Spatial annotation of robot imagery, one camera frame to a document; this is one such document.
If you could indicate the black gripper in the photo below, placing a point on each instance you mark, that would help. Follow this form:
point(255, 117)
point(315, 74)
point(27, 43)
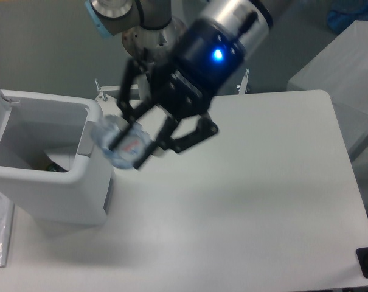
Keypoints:
point(202, 70)

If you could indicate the crushed clear plastic bottle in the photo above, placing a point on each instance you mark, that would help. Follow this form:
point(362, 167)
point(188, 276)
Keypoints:
point(121, 149)

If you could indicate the clear plastic wrapper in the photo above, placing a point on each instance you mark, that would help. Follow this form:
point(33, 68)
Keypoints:
point(63, 156)

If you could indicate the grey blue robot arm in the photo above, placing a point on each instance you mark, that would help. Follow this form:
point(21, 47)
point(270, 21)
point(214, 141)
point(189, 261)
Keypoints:
point(114, 17)

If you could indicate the trash inside can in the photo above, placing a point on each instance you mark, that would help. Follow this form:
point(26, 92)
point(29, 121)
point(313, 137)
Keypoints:
point(53, 167)

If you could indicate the white trash can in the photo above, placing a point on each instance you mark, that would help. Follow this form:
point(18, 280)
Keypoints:
point(32, 122)

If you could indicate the blue bag in background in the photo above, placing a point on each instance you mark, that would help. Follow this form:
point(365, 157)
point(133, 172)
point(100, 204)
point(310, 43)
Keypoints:
point(342, 14)

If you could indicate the white mounting bracket frame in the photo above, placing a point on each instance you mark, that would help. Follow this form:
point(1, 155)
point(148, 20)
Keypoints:
point(110, 89)

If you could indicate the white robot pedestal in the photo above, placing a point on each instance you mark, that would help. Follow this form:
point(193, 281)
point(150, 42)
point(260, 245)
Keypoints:
point(153, 46)

